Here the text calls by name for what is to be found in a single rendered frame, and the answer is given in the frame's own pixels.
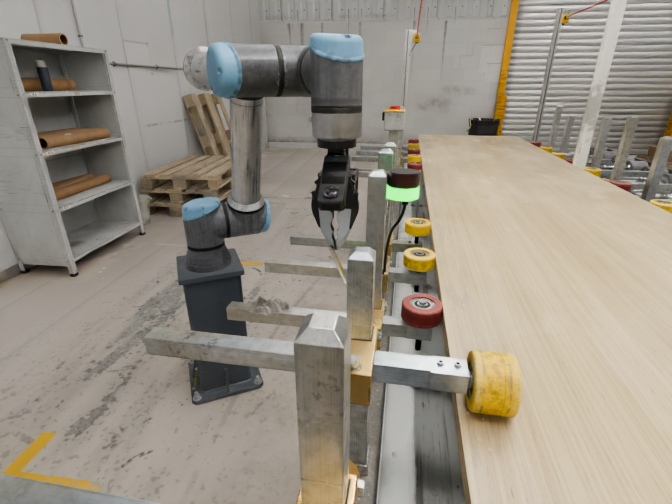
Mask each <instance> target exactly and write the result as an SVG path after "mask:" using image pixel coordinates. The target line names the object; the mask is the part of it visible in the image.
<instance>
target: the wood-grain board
mask: <svg viewBox="0 0 672 504"><path fill-rule="evenodd" d="M418 139H419V144H420V146H419V149H420V155H421V163H422V174H423V181H424V189H425V197H426V204H427V212H428V220H429V221H430V222H431V229H430V235H431V243H432V251H433V252H434V253H435V255H436V257H435V274H436V281H437V289H438V297H439V300H440V301H441V302H442V304H443V313H442V328H443V335H444V343H445V351H446V357H449V358H458V359H466V360H467V356H468V353H469V352H470V351H471V350H482V351H491V352H501V353H510V354H513V355H514V356H515V357H516V358H517V360H518V363H519V366H520V371H521V378H522V398H521V405H520V409H519V412H518V413H517V415H516V416H515V417H504V416H496V415H488V414H481V413H473V412H470V410H469V409H468V407H467V403H466V397H465V394H459V393H451V397H452V404H453V412H454V420H455V428H456V435H457V443H458V451H459V458H460V466H461V474H462V481H463V489H464V497H465V504H672V214H671V213H669V212H667V211H665V210H663V209H661V208H659V207H657V206H655V205H653V204H651V203H649V202H647V201H645V200H643V199H641V198H639V197H637V196H635V195H633V194H631V193H629V192H627V191H625V190H623V189H621V188H619V187H617V186H615V185H613V184H611V183H609V182H607V181H605V180H603V179H601V178H599V177H597V176H595V175H593V174H591V173H589V172H587V171H585V170H583V169H581V168H579V167H577V166H574V165H572V164H571V163H569V162H567V161H565V160H563V159H561V158H559V157H557V156H555V155H553V154H551V153H549V152H547V151H545V150H543V149H541V148H539V147H537V146H535V145H533V144H531V143H529V142H527V141H525V140H523V139H521V138H519V137H517V136H476V135H427V134H418Z"/></svg>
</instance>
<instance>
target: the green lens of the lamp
mask: <svg viewBox="0 0 672 504"><path fill-rule="evenodd" d="M419 188H420V186H418V187H417V188H413V189H397V188H392V187H390V186H388V184H387V194H386V197H387V198H388V199H391V200H395V201H414V200H417V199H418V198H419Z"/></svg>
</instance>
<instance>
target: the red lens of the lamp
mask: <svg viewBox="0 0 672 504"><path fill-rule="evenodd" d="M389 171H390V170H389ZM389 171H388V175H387V184H388V185H390V186H393V187H401V188H411V187H417V186H419V185H420V176H421V172H420V171H419V173H418V174H415V175H398V174H393V173H390V172H389Z"/></svg>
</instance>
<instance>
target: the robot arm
mask: <svg viewBox="0 0 672 504"><path fill-rule="evenodd" d="M364 57H365V54H364V51H363V39H362V38H361V37H360V36H359V35H352V34H331V33H313V34H311V36H310V41H309V44H308V46H299V45H271V44H247V43H228V42H225V41H220V42H217V43H211V44H210V45H209V47H196V48H193V49H192V50H190V51H189V52H188V53H187V54H186V56H185V58H184V61H183V70H184V74H185V76H186V78H187V80H188V81H189V82H190V84H192V85H193V86H194V87H196V88H197V89H200V90H203V91H213V93H214V94H215V95H216V96H217V97H221V98H226V99H230V132H231V169H232V192H231V193H230V194H229V195H228V198H227V202H220V200H219V199H218V198H216V197H215V198H214V197H203V198H199V199H194V200H191V201H189V202H187V203H185V204H184V205H183V207H182V219H183V224H184V229H185V236H186V242H187V248H188V250H187V254H186V258H185V267H186V269H187V270H189V271H191V272H195V273H209V272H215V271H219V270H222V269H224V268H226V267H228V266H229V265H230V264H231V262H232V258H231V254H230V252H229V251H228V249H227V247H226V245H225V240H224V238H231V237H238V236H244V235H251V234H259V233H262V232H266V231H267V230H268V229H269V227H270V223H271V211H270V206H269V203H268V201H267V199H266V198H264V196H263V195H262V194H261V193H260V186H261V157H262V128H263V99H264V97H311V112H312V117H309V122H312V136H313V137H314V138H317V146H318V147H319V148H324V149H328V152H327V155H326V156H325V157H324V162H323V168H322V170H321V171H320V172H319V173H318V179H317V180H316V181H315V182H314V183H315V184H316V189H315V191H312V192H311V194H312V201H311V209H312V213H313V215H314V218H315V220H316V222H317V224H318V227H319V228H320V230H321V232H322V234H323V236H324V238H325V240H326V241H327V243H328V244H329V245H333V247H334V249H335V250H339V249H340V248H341V246H342V245H343V244H344V243H345V241H346V239H347V237H348V234H349V232H350V230H351V228H352V226H353V224H354V222H355V219H356V217H357V215H358V212H359V200H358V195H359V193H358V175H359V168H350V148H354V147H356V139H357V138H360V137H361V136H362V116H363V112H362V96H363V59H364ZM354 185H355V186H354ZM334 211H338V213H337V221H338V223H339V228H338V230H337V236H338V237H337V240H336V239H335V237H334V234H333V233H334V227H333V225H332V220H333V218H334Z"/></svg>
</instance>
